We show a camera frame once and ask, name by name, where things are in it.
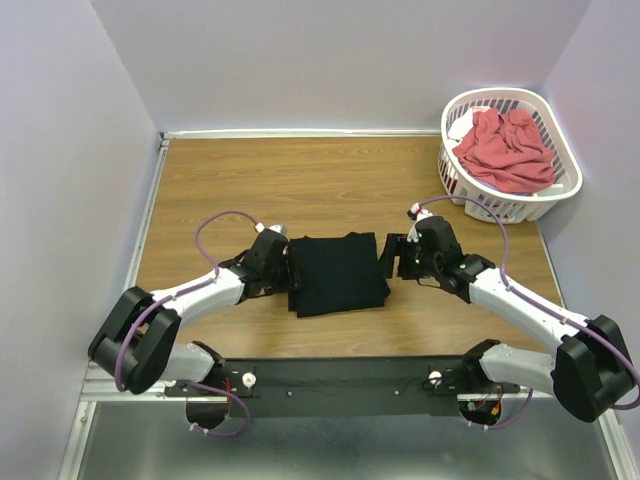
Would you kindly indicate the white laundry basket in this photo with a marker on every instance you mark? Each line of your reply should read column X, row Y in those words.
column 509, row 208

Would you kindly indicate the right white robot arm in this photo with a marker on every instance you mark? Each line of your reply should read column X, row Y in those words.
column 585, row 363

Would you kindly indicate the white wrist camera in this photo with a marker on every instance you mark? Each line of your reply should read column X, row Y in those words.
column 272, row 233
column 416, row 214

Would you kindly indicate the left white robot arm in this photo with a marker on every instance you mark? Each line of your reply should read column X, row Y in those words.
column 136, row 344

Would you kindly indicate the aluminium frame rail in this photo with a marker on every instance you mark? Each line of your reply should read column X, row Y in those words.
column 98, row 386

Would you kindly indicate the red t-shirt in basket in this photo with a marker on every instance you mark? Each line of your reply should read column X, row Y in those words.
column 505, row 152

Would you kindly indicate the left silver bolt knob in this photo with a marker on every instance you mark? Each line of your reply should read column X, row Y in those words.
column 249, row 380

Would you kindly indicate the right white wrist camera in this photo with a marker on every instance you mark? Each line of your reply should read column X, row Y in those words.
column 416, row 214

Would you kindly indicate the silver bolt knob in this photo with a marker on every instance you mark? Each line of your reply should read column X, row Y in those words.
column 435, row 378
column 249, row 380

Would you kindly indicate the black t-shirt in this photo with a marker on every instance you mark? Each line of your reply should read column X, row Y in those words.
column 336, row 275

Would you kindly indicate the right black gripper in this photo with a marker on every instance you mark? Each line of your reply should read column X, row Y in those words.
column 401, row 257

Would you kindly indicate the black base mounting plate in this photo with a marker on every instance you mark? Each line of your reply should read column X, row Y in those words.
column 354, row 386

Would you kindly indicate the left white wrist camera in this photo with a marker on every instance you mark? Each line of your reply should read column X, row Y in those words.
column 272, row 233

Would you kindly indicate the white cloth in basket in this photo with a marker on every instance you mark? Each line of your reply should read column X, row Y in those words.
column 463, row 125

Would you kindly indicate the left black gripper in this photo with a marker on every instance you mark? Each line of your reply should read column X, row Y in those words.
column 288, row 267

